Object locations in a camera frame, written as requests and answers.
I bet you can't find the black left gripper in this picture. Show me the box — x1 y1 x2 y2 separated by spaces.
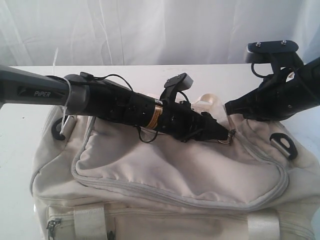
157 99 229 140

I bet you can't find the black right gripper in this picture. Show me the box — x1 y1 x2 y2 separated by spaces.
224 67 304 121

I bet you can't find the beige canvas duffel bag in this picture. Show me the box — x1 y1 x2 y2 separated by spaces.
30 94 320 240

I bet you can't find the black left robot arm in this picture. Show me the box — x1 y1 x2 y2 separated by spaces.
0 66 229 142

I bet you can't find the white backdrop curtain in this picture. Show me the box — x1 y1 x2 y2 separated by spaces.
0 0 320 66

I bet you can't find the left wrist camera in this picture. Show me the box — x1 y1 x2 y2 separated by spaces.
164 72 194 95

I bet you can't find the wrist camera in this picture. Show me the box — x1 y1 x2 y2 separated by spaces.
244 40 299 64
164 72 194 95

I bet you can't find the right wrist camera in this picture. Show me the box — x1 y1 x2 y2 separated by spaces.
244 40 299 64

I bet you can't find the black camera cable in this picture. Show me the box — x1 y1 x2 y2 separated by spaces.
99 72 161 145

